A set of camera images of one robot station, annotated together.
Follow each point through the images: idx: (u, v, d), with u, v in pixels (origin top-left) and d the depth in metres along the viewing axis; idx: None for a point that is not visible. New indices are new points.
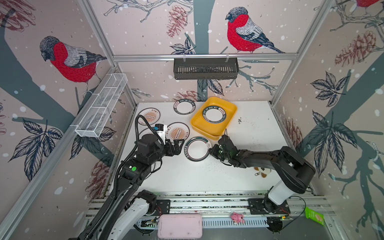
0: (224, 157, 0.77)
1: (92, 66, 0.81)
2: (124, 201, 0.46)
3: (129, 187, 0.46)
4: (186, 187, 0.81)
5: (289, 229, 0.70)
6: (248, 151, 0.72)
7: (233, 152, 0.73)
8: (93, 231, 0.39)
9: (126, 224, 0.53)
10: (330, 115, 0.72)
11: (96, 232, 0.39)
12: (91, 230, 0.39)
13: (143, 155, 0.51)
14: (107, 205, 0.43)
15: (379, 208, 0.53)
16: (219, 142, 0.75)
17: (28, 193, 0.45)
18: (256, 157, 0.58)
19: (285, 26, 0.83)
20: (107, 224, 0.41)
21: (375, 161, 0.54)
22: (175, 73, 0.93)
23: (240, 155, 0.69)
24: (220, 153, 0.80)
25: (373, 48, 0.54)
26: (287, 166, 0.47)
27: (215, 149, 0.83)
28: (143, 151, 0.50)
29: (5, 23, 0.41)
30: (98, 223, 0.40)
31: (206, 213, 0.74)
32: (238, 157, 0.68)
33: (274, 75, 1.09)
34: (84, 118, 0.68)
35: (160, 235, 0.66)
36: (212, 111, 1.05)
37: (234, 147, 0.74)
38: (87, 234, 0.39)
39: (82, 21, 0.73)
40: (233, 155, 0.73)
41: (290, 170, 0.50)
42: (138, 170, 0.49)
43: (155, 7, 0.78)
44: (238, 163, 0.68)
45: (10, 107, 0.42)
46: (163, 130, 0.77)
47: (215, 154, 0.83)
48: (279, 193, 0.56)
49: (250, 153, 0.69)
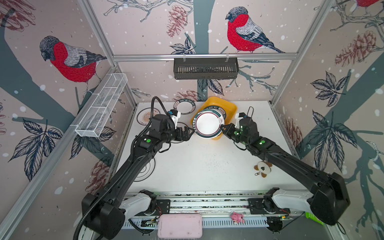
0: (241, 141, 0.66)
1: (92, 66, 0.81)
2: (141, 168, 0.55)
3: (145, 155, 0.50)
4: (185, 187, 0.81)
5: (289, 228, 0.70)
6: (275, 147, 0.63)
7: (255, 140, 0.62)
8: (112, 187, 0.41)
9: (134, 206, 0.55)
10: (330, 115, 0.72)
11: (115, 188, 0.41)
12: (110, 186, 0.41)
13: (157, 130, 0.56)
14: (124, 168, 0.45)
15: (379, 208, 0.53)
16: (241, 122, 0.61)
17: (28, 193, 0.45)
18: (293, 167, 0.48)
19: (285, 26, 0.83)
20: (125, 183, 0.44)
21: (375, 161, 0.54)
22: (175, 73, 0.93)
23: (265, 147, 0.57)
24: (235, 134, 0.68)
25: (373, 48, 0.54)
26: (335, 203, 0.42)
27: (231, 129, 0.71)
28: (156, 127, 0.55)
29: (5, 23, 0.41)
30: (117, 181, 0.43)
31: (206, 213, 0.74)
32: (261, 147, 0.57)
33: (275, 75, 1.09)
34: (84, 118, 0.68)
35: (160, 235, 0.66)
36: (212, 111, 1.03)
37: (256, 133, 0.61)
38: (107, 189, 0.41)
39: (82, 21, 0.73)
40: (252, 142, 0.62)
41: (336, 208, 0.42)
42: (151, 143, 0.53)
43: (155, 7, 0.78)
44: (257, 152, 0.58)
45: (10, 107, 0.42)
46: (177, 115, 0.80)
47: (229, 135, 0.72)
48: (287, 201, 0.55)
49: (279, 150, 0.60)
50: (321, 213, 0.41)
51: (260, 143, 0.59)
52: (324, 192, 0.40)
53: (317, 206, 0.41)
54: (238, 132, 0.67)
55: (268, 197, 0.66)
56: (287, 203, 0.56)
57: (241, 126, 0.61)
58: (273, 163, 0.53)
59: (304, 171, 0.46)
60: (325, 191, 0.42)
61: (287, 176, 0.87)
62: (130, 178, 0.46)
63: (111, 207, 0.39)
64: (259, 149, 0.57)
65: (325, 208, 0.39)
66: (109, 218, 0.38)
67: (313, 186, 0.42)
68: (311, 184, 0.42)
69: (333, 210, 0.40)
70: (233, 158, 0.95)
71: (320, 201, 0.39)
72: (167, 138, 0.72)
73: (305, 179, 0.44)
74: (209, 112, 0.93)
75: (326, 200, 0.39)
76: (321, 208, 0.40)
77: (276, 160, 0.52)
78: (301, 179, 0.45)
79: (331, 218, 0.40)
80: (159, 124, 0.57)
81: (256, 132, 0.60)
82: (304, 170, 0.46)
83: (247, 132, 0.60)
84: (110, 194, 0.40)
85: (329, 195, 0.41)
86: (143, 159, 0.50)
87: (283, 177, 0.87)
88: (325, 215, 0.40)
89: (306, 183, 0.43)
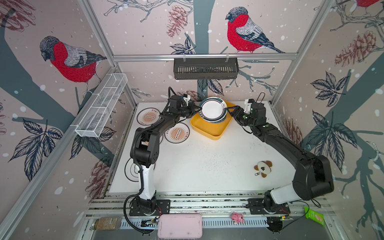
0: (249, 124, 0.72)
1: (92, 66, 0.81)
2: (168, 126, 0.70)
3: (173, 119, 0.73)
4: (185, 187, 0.81)
5: (289, 229, 0.70)
6: (277, 131, 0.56)
7: (260, 123, 0.67)
8: (154, 126, 0.60)
9: (150, 182, 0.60)
10: (330, 115, 0.72)
11: (156, 128, 0.60)
12: (153, 126, 0.61)
13: (175, 108, 0.77)
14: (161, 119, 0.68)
15: (379, 208, 0.55)
16: (252, 105, 0.68)
17: (29, 193, 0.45)
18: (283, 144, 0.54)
19: (285, 26, 0.83)
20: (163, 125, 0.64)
21: (375, 161, 0.54)
22: (175, 73, 0.93)
23: (267, 129, 0.63)
24: (244, 118, 0.74)
25: (373, 48, 0.54)
26: (313, 180, 0.46)
27: (241, 113, 0.76)
28: (174, 106, 0.76)
29: (5, 23, 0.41)
30: (158, 124, 0.63)
31: (206, 213, 0.74)
32: (263, 129, 0.63)
33: (275, 75, 1.09)
34: (84, 118, 0.68)
35: (160, 235, 0.66)
36: (212, 103, 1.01)
37: (264, 118, 0.66)
38: (151, 126, 0.60)
39: (82, 21, 0.73)
40: (258, 125, 0.67)
41: (312, 183, 0.45)
42: (173, 114, 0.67)
43: (155, 7, 0.78)
44: (259, 134, 0.64)
45: (11, 107, 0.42)
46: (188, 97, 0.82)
47: (238, 119, 0.78)
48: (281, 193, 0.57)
49: (278, 133, 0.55)
50: (298, 189, 0.45)
51: (264, 126, 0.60)
52: (303, 165, 0.44)
53: (296, 181, 0.45)
54: (246, 116, 0.74)
55: (269, 194, 0.66)
56: (282, 197, 0.57)
57: (251, 109, 0.67)
58: (270, 143, 0.59)
59: (292, 148, 0.51)
60: (305, 164, 0.44)
61: (287, 176, 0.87)
62: (165, 127, 0.67)
63: (158, 134, 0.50)
64: (261, 130, 0.63)
65: (301, 182, 0.43)
66: (155, 143, 0.55)
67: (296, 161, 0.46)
68: (295, 159, 0.47)
69: (307, 184, 0.43)
70: (233, 158, 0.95)
71: (299, 174, 0.43)
72: (184, 115, 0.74)
73: (290, 155, 0.49)
74: (211, 100, 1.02)
75: (304, 173, 0.43)
76: (298, 183, 0.44)
77: (272, 139, 0.57)
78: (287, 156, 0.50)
79: (306, 194, 0.43)
80: (177, 103, 0.78)
81: (264, 117, 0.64)
82: (292, 147, 0.51)
83: (255, 114, 0.67)
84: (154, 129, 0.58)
85: (307, 168, 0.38)
86: (170, 120, 0.70)
87: (283, 177, 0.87)
88: (301, 191, 0.44)
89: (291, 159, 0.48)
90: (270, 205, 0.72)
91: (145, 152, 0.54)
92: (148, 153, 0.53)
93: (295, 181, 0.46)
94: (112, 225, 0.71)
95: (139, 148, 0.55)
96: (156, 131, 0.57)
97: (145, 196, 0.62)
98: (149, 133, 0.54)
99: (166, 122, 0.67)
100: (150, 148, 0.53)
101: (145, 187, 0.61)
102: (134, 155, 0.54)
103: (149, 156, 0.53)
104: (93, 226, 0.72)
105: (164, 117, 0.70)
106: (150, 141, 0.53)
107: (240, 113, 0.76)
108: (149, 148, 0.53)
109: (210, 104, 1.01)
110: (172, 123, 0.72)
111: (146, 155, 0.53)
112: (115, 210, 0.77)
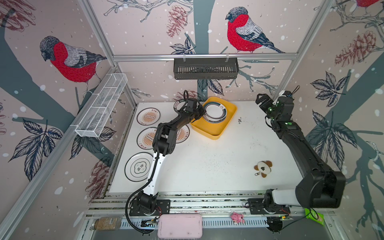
0: (271, 117, 0.67)
1: (92, 66, 0.81)
2: (184, 123, 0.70)
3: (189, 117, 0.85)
4: (185, 188, 0.81)
5: (289, 229, 0.70)
6: (299, 131, 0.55)
7: (284, 119, 0.62)
8: (173, 122, 0.71)
9: (159, 172, 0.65)
10: (330, 115, 0.72)
11: (175, 123, 0.71)
12: (172, 122, 0.72)
13: (191, 107, 0.88)
14: (179, 116, 0.79)
15: (379, 208, 0.55)
16: (279, 98, 0.61)
17: (29, 193, 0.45)
18: (302, 148, 0.50)
19: (285, 26, 0.83)
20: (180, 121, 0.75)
21: (375, 161, 0.54)
22: (175, 73, 0.93)
23: (288, 127, 0.58)
24: (269, 110, 0.69)
25: (373, 48, 0.54)
26: (319, 191, 0.44)
27: (268, 103, 0.72)
28: (190, 105, 0.88)
29: (5, 23, 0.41)
30: (176, 120, 0.74)
31: (206, 213, 0.74)
32: (284, 126, 0.59)
33: (275, 75, 1.09)
34: (84, 118, 0.68)
35: (160, 235, 0.66)
36: (212, 108, 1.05)
37: (289, 114, 0.60)
38: (170, 121, 0.72)
39: (82, 21, 0.73)
40: (279, 120, 0.62)
41: (316, 193, 0.41)
42: (189, 112, 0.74)
43: (155, 7, 0.78)
44: (278, 129, 0.59)
45: (11, 107, 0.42)
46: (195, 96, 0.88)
47: (262, 109, 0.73)
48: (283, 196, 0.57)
49: (300, 135, 0.55)
50: (300, 195, 0.44)
51: (286, 123, 0.60)
52: (313, 175, 0.42)
53: (300, 187, 0.44)
54: (271, 108, 0.69)
55: (269, 192, 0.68)
56: (282, 197, 0.58)
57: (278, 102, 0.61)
58: (286, 143, 0.55)
59: (309, 156, 0.47)
60: (315, 175, 0.43)
61: (287, 176, 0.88)
62: (182, 124, 0.79)
63: (176, 129, 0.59)
64: (281, 127, 0.58)
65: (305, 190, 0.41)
66: (173, 137, 0.65)
67: (307, 169, 0.44)
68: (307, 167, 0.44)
69: (311, 193, 0.41)
70: (233, 158, 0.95)
71: (305, 182, 0.41)
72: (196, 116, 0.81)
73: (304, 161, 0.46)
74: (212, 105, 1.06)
75: (310, 181, 0.41)
76: (301, 189, 0.43)
77: (290, 141, 0.53)
78: (300, 161, 0.47)
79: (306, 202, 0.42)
80: (194, 103, 0.90)
81: (289, 113, 0.59)
82: (309, 155, 0.47)
83: (280, 109, 0.61)
84: (173, 124, 0.70)
85: (316, 180, 0.41)
86: (187, 117, 0.81)
87: (283, 176, 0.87)
88: (302, 198, 0.43)
89: (304, 166, 0.45)
90: (270, 203, 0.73)
91: (165, 143, 0.66)
92: (166, 144, 0.65)
93: (299, 187, 0.44)
94: (112, 225, 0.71)
95: (159, 139, 0.67)
96: (174, 127, 0.68)
97: (149, 191, 0.65)
98: (169, 128, 0.68)
99: (183, 118, 0.78)
100: (170, 140, 0.64)
101: (153, 179, 0.65)
102: (155, 144, 0.66)
103: (167, 147, 0.64)
104: (92, 226, 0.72)
105: (181, 114, 0.81)
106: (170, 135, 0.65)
107: (267, 103, 0.72)
108: (169, 141, 0.65)
109: (209, 109, 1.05)
110: (187, 120, 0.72)
111: (165, 146, 0.65)
112: (115, 210, 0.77)
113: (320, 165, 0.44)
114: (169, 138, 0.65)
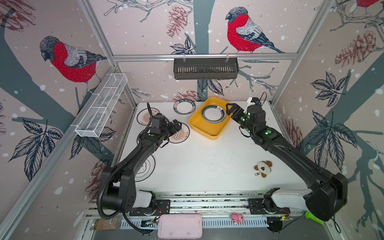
0: (245, 126, 0.63)
1: (92, 66, 0.81)
2: (145, 155, 0.56)
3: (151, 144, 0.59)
4: (185, 187, 0.81)
5: (289, 229, 0.70)
6: (281, 139, 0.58)
7: (260, 129, 0.60)
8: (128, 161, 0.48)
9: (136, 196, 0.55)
10: (330, 115, 0.72)
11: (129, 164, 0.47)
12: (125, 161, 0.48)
13: (156, 128, 0.66)
14: (135, 151, 0.53)
15: (379, 208, 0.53)
16: (249, 110, 0.57)
17: (28, 193, 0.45)
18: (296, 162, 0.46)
19: (285, 26, 0.83)
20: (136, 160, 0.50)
21: (375, 161, 0.54)
22: (175, 73, 0.93)
23: (270, 137, 0.55)
24: (242, 120, 0.65)
25: (373, 48, 0.54)
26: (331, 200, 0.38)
27: (239, 114, 0.68)
28: (156, 125, 0.65)
29: (6, 23, 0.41)
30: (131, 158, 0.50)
31: (206, 213, 0.74)
32: (266, 137, 0.55)
33: (275, 75, 1.09)
34: (84, 118, 0.68)
35: (160, 235, 0.66)
36: (212, 110, 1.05)
37: (263, 123, 0.58)
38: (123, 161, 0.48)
39: (82, 21, 0.73)
40: (257, 131, 0.60)
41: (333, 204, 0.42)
42: (154, 136, 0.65)
43: (155, 7, 0.78)
44: (261, 141, 0.55)
45: (11, 107, 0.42)
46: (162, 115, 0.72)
47: (235, 120, 0.70)
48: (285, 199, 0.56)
49: (285, 143, 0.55)
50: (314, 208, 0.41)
51: (266, 133, 0.57)
52: (324, 190, 0.39)
53: (311, 202, 0.42)
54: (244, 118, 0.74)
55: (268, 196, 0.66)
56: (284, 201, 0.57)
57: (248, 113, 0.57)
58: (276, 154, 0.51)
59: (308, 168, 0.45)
60: (326, 189, 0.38)
61: (287, 176, 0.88)
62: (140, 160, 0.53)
63: (131, 173, 0.47)
64: (264, 138, 0.55)
65: (323, 205, 0.39)
66: (128, 185, 0.43)
67: (313, 183, 0.41)
68: (312, 181, 0.42)
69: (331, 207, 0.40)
70: (233, 158, 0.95)
71: (317, 197, 0.39)
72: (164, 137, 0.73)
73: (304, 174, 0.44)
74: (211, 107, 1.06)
75: (325, 197, 0.38)
76: (314, 203, 0.41)
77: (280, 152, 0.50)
78: (302, 175, 0.44)
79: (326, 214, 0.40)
80: (160, 122, 0.68)
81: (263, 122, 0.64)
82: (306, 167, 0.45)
83: (253, 120, 0.57)
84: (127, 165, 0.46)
85: (330, 194, 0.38)
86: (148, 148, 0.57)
87: (283, 177, 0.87)
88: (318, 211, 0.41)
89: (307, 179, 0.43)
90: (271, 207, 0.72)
91: (116, 199, 0.41)
92: (120, 199, 0.41)
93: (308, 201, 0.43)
94: (112, 225, 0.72)
95: (108, 193, 0.43)
96: (128, 170, 0.45)
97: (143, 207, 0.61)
98: (122, 173, 0.44)
99: (143, 152, 0.54)
100: (123, 192, 0.41)
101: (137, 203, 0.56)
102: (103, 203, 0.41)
103: (122, 203, 0.41)
104: (93, 226, 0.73)
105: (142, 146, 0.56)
106: (122, 184, 0.41)
107: (239, 113, 0.68)
108: (121, 192, 0.41)
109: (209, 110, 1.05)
110: (149, 149, 0.58)
111: (117, 202, 0.41)
112: None
113: (321, 175, 0.43)
114: (121, 189, 0.41)
